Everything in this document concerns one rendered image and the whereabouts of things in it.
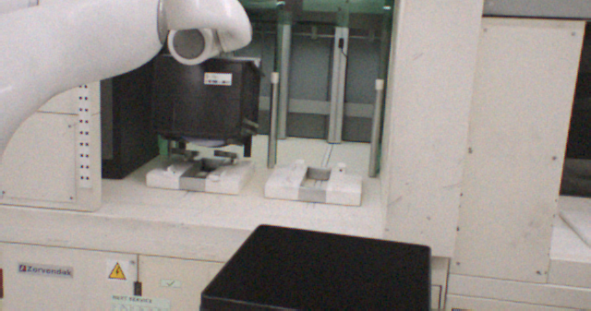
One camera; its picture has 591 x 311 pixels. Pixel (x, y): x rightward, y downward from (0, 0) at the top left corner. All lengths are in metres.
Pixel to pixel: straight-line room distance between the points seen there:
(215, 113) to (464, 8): 0.60
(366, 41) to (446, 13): 0.96
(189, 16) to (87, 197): 0.42
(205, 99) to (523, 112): 0.66
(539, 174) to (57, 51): 0.81
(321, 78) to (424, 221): 0.99
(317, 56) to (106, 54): 1.31
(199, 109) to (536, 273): 0.75
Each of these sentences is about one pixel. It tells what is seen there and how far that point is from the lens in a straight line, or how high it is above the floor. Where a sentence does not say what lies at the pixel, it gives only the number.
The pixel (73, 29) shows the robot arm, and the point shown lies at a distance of 0.72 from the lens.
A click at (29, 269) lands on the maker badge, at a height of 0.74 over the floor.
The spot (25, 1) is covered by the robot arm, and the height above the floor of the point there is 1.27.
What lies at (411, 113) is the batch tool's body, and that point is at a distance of 1.05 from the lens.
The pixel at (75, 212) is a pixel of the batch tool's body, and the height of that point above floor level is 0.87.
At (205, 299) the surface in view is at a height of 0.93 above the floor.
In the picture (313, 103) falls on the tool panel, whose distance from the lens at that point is 1.99.
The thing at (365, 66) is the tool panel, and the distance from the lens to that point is 1.99.
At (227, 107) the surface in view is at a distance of 1.37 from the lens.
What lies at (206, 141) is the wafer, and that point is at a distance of 1.48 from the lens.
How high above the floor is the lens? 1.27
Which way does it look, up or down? 12 degrees down
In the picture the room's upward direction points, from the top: 3 degrees clockwise
